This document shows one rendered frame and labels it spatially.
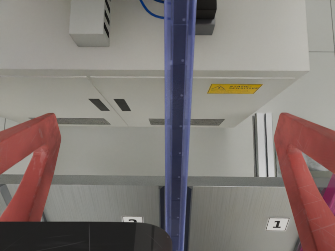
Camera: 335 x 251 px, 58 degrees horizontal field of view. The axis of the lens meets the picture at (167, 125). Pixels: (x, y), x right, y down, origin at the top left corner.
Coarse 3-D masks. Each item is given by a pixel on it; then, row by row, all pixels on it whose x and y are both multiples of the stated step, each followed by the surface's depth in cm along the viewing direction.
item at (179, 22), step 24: (168, 0) 13; (192, 0) 13; (168, 24) 13; (192, 24) 13; (168, 48) 14; (192, 48) 14; (168, 72) 15; (192, 72) 15; (168, 96) 15; (168, 120) 16; (168, 144) 17; (168, 168) 18; (168, 192) 19; (168, 216) 21
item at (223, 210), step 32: (0, 192) 21; (64, 192) 21; (96, 192) 21; (128, 192) 21; (160, 192) 21; (192, 192) 21; (224, 192) 21; (256, 192) 21; (320, 192) 21; (160, 224) 23; (192, 224) 23; (224, 224) 23; (256, 224) 23; (288, 224) 23
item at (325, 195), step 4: (332, 176) 20; (332, 180) 20; (328, 184) 20; (332, 184) 20; (328, 188) 20; (332, 188) 20; (328, 192) 20; (332, 192) 20; (324, 196) 21; (328, 196) 20; (332, 196) 20; (328, 200) 20; (332, 200) 20; (328, 204) 20; (332, 204) 20; (332, 208) 20; (332, 212) 20
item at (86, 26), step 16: (80, 0) 44; (96, 0) 44; (160, 0) 45; (208, 0) 42; (80, 16) 43; (96, 16) 43; (160, 16) 45; (208, 16) 43; (80, 32) 43; (96, 32) 43; (208, 32) 46; (256, 128) 75; (272, 128) 75; (256, 144) 75; (272, 144) 74; (256, 160) 75; (272, 160) 74; (256, 176) 76; (272, 176) 73
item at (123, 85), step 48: (0, 0) 49; (48, 0) 49; (144, 0) 48; (240, 0) 48; (288, 0) 48; (0, 48) 47; (48, 48) 47; (96, 48) 47; (144, 48) 47; (240, 48) 47; (288, 48) 47; (0, 96) 62; (48, 96) 62; (96, 96) 61; (144, 96) 61; (192, 96) 61; (240, 96) 60
